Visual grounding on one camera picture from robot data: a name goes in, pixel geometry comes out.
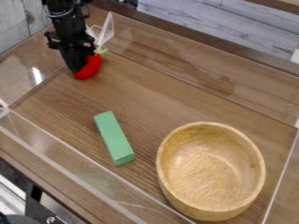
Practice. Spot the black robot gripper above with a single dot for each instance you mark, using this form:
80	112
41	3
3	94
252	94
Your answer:
70	38

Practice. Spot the red plush strawberry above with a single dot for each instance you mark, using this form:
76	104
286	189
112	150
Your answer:
93	65

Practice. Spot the round wooden bowl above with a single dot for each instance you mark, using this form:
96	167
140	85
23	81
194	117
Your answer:
212	170

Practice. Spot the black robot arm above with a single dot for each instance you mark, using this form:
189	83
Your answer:
65	5

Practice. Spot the green rectangular block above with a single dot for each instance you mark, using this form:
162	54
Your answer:
114	137

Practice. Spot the clear acrylic enclosure wall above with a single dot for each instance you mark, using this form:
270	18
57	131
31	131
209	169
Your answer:
86	187

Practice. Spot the black table leg bracket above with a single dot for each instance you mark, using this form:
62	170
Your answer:
37	210

